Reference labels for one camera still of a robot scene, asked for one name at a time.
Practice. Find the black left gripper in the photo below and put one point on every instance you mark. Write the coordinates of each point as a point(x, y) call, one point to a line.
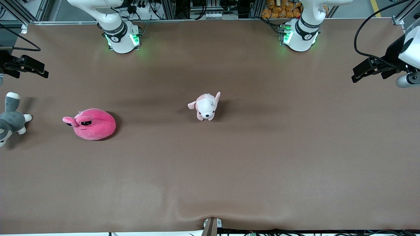
point(394, 55)

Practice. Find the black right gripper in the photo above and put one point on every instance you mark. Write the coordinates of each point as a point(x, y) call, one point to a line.
point(6, 63)

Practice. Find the pink frog plush toy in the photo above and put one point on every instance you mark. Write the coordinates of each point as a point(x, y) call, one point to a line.
point(93, 126)

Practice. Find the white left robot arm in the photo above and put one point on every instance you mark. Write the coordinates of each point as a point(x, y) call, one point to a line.
point(302, 36)

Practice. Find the orange plush toy pile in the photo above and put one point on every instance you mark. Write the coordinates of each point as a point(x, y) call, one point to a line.
point(282, 9)

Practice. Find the white corner clamp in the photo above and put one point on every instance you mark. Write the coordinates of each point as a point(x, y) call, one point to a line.
point(24, 29)

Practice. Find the grey white husky plush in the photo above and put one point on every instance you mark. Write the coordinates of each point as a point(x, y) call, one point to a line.
point(11, 121)

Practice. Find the white power strip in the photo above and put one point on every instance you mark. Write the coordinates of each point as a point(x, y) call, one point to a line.
point(140, 9)

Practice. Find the pink white puppy plush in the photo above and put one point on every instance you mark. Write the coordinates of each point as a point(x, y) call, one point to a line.
point(206, 106)

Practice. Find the aluminium frame post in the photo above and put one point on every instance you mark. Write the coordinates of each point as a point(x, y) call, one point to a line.
point(402, 16)

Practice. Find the metal table edge bracket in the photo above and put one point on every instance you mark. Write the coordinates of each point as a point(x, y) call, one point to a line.
point(210, 226)

